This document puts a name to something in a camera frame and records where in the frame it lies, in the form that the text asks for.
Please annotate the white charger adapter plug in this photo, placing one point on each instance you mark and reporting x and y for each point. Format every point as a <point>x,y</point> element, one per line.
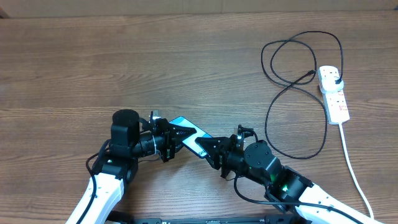
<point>331,84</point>

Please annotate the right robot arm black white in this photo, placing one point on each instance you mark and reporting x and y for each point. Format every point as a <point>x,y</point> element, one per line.
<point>285,188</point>

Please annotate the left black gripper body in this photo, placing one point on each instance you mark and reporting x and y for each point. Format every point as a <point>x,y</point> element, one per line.
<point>167,147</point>

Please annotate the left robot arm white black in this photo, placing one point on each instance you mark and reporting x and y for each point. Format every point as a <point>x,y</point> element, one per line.
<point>116,164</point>

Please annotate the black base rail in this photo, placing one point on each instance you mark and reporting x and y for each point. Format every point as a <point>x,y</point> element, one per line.
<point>211,220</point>

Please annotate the Galaxy smartphone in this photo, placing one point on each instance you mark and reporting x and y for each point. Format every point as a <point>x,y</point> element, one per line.
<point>190,141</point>

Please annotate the white power strip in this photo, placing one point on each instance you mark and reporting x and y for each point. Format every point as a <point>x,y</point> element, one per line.
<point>335,103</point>

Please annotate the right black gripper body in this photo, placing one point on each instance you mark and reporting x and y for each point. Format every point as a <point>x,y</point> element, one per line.
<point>234,158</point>

